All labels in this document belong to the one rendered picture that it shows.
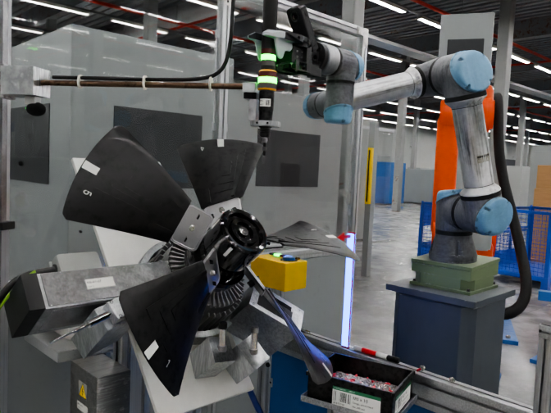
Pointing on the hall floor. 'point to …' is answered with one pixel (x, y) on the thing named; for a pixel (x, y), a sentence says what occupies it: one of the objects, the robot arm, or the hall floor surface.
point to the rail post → (263, 386)
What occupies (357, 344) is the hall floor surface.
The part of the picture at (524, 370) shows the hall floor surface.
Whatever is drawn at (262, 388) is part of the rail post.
